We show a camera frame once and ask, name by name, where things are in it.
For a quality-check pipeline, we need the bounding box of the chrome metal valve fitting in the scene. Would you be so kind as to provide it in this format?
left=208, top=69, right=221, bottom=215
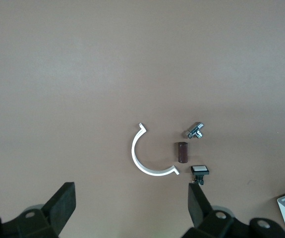
left=182, top=121, right=205, bottom=139

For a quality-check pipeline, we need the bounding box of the black square white-faced push button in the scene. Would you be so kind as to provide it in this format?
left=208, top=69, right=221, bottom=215
left=190, top=165, right=210, bottom=185

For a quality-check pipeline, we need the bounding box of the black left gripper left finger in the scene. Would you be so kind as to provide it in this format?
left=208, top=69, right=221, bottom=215
left=0, top=181, right=77, bottom=238

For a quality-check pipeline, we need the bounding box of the white half-ring pipe clamp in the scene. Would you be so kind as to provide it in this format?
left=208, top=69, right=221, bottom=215
left=131, top=122, right=180, bottom=177

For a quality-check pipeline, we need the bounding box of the brown table mat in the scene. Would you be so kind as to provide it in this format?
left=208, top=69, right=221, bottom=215
left=0, top=0, right=285, bottom=238

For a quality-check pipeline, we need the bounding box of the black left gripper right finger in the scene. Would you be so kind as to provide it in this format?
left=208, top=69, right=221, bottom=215
left=181, top=182, right=285, bottom=238

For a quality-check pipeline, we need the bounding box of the dark brown cylinder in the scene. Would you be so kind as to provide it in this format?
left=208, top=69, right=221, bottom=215
left=173, top=141, right=189, bottom=164

